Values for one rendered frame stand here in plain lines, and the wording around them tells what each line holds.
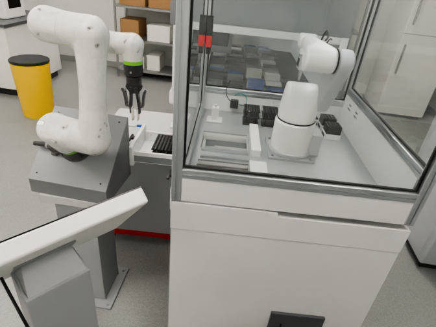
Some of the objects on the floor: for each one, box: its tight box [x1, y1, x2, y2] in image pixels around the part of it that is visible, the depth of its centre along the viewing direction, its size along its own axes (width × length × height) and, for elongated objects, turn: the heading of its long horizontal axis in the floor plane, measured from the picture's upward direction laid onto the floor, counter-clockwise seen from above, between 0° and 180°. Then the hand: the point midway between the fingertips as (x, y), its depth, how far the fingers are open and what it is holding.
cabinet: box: [167, 228, 399, 327], centre depth 200 cm, size 95×103×80 cm
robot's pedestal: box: [39, 193, 129, 310], centre depth 184 cm, size 30×30×76 cm
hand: (135, 113), depth 174 cm, fingers closed
